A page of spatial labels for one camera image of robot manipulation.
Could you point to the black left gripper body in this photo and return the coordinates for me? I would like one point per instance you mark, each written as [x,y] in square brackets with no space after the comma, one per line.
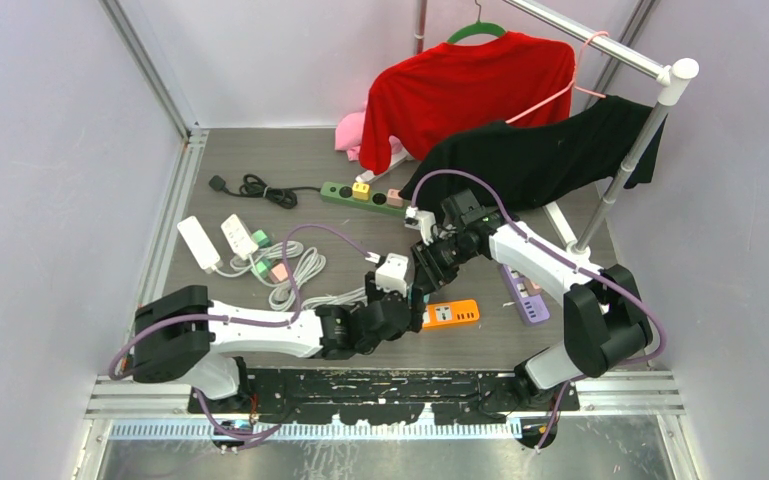
[373,292]

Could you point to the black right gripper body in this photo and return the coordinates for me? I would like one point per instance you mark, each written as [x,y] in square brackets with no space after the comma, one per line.
[450,252]

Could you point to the orange power strip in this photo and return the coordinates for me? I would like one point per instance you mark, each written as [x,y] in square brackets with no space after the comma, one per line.
[451,314]

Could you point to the large white power strip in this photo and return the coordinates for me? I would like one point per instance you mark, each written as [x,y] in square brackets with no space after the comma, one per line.
[238,237]

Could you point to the small white power strip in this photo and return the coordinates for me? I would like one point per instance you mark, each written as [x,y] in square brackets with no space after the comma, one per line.
[199,244]

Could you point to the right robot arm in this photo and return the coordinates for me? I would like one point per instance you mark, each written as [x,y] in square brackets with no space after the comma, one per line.
[605,323]

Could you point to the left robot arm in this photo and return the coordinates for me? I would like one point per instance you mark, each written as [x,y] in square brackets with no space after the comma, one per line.
[187,338]

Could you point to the lower pink plug purple strip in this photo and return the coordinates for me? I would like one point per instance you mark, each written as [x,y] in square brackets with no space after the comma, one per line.
[531,288]

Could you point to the yellow plug on green strip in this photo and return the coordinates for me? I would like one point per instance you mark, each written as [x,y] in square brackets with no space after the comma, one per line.
[360,192]

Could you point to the green power strip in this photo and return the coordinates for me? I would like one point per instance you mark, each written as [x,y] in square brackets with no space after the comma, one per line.
[340,194]

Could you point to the purple power strip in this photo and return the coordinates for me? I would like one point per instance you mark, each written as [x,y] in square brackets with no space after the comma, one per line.
[531,309]

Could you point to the red t-shirt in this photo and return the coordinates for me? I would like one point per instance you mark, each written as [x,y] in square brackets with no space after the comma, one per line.
[451,88]

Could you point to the pink cloth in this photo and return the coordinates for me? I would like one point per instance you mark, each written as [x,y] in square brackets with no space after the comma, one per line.
[348,137]

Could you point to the black t-shirt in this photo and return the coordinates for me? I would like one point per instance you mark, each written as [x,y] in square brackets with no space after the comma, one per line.
[528,167]

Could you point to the pink hanger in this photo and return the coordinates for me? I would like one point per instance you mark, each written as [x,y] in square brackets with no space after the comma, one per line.
[571,86]

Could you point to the green hanger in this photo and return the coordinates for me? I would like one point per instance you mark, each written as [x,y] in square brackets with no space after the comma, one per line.
[478,27]

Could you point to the metal clothes rack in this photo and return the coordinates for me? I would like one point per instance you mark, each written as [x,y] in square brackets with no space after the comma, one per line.
[638,165]

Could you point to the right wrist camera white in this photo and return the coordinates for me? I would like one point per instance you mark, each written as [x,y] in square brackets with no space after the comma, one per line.
[423,221]

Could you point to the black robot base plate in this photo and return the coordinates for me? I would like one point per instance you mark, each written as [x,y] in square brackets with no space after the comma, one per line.
[386,396]

